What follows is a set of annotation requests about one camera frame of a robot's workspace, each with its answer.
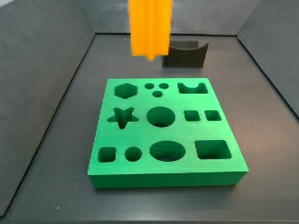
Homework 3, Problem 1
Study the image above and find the green shape-sorting block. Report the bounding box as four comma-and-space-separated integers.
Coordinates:
89, 78, 249, 188

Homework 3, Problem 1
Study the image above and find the black curved holder block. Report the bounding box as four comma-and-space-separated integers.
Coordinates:
163, 40, 210, 68

